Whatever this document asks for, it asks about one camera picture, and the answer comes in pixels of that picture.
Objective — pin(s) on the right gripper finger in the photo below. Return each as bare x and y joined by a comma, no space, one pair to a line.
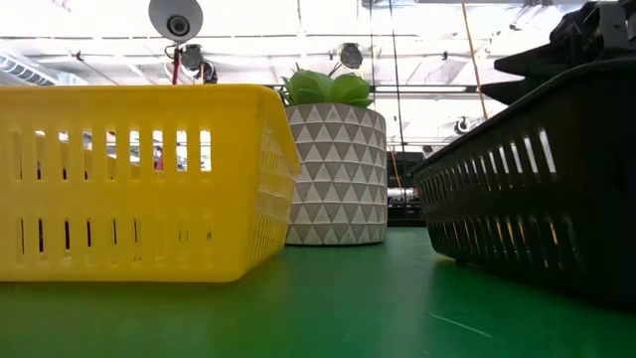
541,60
512,90

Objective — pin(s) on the black slotted plastic basket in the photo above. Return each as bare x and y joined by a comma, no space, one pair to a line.
606,199

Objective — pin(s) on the white grey triangle-pattern pot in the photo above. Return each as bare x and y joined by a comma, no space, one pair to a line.
338,174

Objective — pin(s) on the light green artificial succulent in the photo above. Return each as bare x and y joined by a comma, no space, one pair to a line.
308,87

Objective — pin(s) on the yellow slotted plastic basket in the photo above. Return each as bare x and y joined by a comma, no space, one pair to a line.
149,199

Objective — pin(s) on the round grey hanging camera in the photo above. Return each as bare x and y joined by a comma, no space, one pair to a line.
351,55
192,57

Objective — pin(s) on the white round overhead camera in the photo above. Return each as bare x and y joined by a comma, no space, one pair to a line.
164,15

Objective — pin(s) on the ceiling ventilation duct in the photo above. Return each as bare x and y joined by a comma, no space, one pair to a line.
25,70

